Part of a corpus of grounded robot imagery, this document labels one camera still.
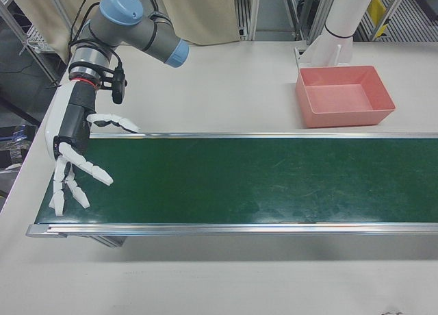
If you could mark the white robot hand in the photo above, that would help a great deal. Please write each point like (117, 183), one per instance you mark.
(54, 130)

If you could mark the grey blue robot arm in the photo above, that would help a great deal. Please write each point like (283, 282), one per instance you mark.
(137, 31)

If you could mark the pink plastic box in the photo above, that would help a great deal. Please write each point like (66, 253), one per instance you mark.
(342, 118)

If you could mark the dark bundle under table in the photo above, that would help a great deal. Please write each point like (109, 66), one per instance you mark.
(17, 137)

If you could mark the beige fabric curtain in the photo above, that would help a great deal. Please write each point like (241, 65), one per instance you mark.
(205, 13)

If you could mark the white finned column stand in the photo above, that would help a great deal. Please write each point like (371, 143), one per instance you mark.
(328, 53)

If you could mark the white cylindrical column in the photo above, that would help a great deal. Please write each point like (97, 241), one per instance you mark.
(349, 10)

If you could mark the grey slotted metal platform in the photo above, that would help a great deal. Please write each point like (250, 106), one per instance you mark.
(410, 24)

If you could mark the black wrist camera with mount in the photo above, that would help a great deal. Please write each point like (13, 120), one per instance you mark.
(119, 85)

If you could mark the green belt conveyor aluminium frame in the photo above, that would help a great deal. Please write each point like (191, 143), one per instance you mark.
(239, 178)

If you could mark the aluminium profile post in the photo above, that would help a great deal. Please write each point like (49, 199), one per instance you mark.
(244, 13)

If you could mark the aluminium profile frame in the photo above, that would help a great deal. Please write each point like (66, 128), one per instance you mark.
(316, 7)

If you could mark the yellow bracket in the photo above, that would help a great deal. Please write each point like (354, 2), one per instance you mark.
(376, 7)

